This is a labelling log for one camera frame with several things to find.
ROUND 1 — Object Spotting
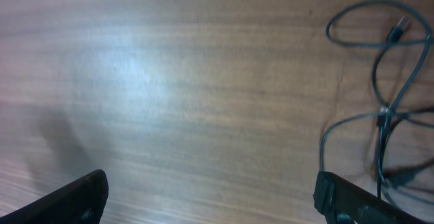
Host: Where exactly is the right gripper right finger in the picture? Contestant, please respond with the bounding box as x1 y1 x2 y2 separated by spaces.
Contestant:
313 171 426 224

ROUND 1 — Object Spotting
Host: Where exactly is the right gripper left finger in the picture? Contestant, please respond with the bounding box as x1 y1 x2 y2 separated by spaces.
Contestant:
1 169 109 224

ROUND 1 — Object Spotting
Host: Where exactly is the black usb cable end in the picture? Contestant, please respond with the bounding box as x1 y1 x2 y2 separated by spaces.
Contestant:
325 0 433 111

